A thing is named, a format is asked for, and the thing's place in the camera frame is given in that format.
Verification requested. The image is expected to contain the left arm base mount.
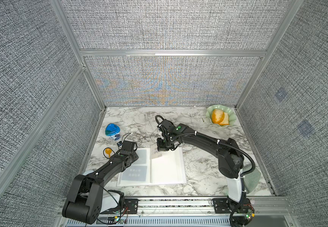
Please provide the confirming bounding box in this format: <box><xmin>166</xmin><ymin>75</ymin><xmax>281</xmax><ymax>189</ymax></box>
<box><xmin>100</xmin><ymin>190</ymin><xmax>138</xmax><ymax>215</ymax></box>

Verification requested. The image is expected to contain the green folded cloth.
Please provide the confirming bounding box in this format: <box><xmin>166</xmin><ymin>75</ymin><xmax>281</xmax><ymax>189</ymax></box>
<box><xmin>244</xmin><ymin>167</ymin><xmax>262</xmax><ymax>193</ymax></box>

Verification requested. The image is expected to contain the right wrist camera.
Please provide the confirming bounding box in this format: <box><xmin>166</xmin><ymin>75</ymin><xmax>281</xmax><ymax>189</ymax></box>
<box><xmin>159</xmin><ymin>119</ymin><xmax>177</xmax><ymax>140</ymax></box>

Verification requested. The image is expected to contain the white card grey print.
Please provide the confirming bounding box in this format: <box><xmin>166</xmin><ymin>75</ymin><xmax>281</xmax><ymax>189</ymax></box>
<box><xmin>150</xmin><ymin>144</ymin><xmax>163</xmax><ymax>160</ymax></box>

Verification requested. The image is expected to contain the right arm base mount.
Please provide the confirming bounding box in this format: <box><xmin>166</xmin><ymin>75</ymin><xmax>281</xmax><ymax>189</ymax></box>
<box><xmin>211</xmin><ymin>197</ymin><xmax>255</xmax><ymax>227</ymax></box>

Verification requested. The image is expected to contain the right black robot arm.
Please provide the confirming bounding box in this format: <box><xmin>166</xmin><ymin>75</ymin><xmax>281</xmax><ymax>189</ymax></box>
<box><xmin>157</xmin><ymin>120</ymin><xmax>256</xmax><ymax>204</ymax></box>

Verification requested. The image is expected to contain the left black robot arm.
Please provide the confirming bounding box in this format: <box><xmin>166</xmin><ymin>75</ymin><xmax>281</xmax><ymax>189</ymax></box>
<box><xmin>62</xmin><ymin>151</ymin><xmax>138</xmax><ymax>224</ymax></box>

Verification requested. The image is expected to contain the aluminium front rail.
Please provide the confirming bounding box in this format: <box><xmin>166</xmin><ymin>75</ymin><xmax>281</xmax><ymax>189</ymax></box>
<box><xmin>53</xmin><ymin>196</ymin><xmax>301</xmax><ymax>227</ymax></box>

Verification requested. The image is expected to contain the blue lidded cup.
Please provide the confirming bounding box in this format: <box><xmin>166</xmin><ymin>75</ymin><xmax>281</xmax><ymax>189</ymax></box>
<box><xmin>105</xmin><ymin>123</ymin><xmax>121</xmax><ymax>141</ymax></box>

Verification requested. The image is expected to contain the green card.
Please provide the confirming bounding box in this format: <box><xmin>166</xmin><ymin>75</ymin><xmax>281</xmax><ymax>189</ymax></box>
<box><xmin>134</xmin><ymin>149</ymin><xmax>148</xmax><ymax>165</ymax></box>

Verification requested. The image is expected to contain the blue card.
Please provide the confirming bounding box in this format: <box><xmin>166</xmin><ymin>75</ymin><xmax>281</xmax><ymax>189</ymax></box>
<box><xmin>121</xmin><ymin>166</ymin><xmax>147</xmax><ymax>182</ymax></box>

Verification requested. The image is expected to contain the yellow spoon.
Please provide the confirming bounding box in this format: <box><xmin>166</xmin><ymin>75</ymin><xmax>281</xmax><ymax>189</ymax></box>
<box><xmin>104</xmin><ymin>148</ymin><xmax>113</xmax><ymax>159</ymax></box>

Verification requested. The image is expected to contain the bread piece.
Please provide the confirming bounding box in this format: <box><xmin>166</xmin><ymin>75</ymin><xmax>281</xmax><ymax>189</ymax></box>
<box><xmin>211</xmin><ymin>109</ymin><xmax>229</xmax><ymax>126</ymax></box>

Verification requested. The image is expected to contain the green glass plate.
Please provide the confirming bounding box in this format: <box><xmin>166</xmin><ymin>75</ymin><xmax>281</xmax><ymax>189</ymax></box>
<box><xmin>205</xmin><ymin>105</ymin><xmax>237</xmax><ymax>127</ymax></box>

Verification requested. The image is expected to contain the white photo album book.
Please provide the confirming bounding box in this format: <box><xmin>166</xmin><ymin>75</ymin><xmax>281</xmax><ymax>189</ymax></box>
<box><xmin>117</xmin><ymin>148</ymin><xmax>187</xmax><ymax>187</ymax></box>

